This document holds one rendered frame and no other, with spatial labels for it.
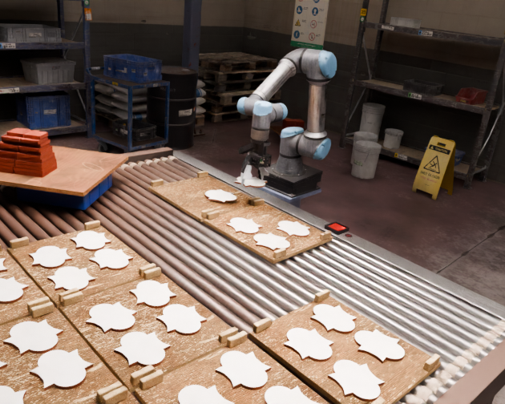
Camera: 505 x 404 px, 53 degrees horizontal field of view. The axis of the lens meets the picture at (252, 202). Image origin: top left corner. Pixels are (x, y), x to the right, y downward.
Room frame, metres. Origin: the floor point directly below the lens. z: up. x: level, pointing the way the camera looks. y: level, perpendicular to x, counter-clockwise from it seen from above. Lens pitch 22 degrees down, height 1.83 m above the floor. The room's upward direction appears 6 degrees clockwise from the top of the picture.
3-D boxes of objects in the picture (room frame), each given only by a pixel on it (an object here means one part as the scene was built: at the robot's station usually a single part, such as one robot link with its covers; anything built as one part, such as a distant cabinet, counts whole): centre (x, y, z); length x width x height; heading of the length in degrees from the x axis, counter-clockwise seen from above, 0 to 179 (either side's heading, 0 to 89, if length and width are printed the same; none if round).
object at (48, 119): (5.82, 2.54, 0.32); 0.50 x 0.41 x 0.37; 134
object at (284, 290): (1.75, 0.13, 0.90); 1.95 x 0.05 x 0.05; 45
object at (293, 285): (1.79, 0.09, 0.90); 1.95 x 0.05 x 0.05; 45
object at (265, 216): (1.90, -0.07, 0.93); 0.41 x 0.35 x 0.02; 46
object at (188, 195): (2.19, 0.22, 0.93); 0.41 x 0.35 x 0.02; 44
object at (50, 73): (5.84, 2.46, 0.76); 0.50 x 0.36 x 0.24; 144
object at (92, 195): (2.08, 0.82, 0.97); 0.31 x 0.31 x 0.10; 85
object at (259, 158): (2.08, -0.01, 1.20); 0.09 x 0.08 x 0.12; 44
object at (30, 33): (5.67, 2.61, 1.16); 0.60 x 0.40 x 0.15; 141
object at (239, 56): (7.90, 0.51, 0.44); 1.31 x 1.00 x 0.87; 138
